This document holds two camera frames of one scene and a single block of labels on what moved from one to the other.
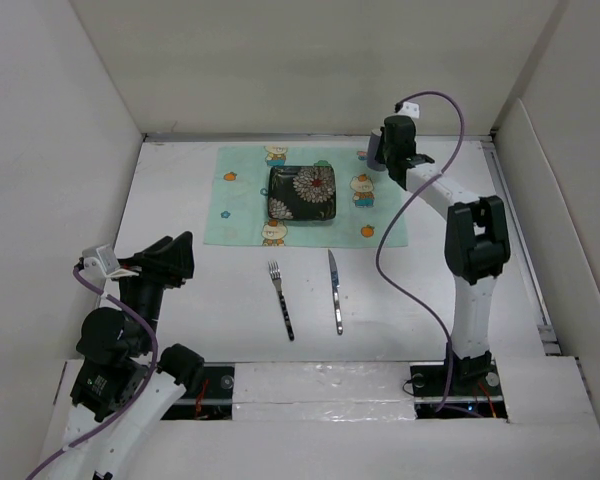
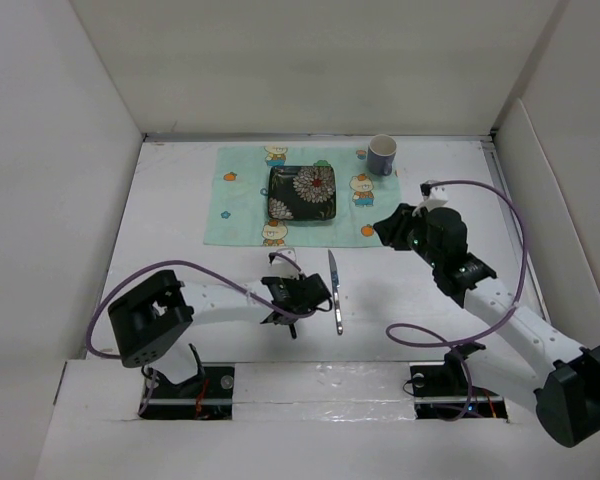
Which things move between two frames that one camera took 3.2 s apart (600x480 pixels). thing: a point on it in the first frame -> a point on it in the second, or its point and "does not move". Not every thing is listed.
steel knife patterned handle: [335, 284] does not move
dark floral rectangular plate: [302, 193] does not move
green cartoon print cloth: [367, 200] does not move
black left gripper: [170, 260] -> [286, 281]
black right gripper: [380, 155] -> [391, 229]
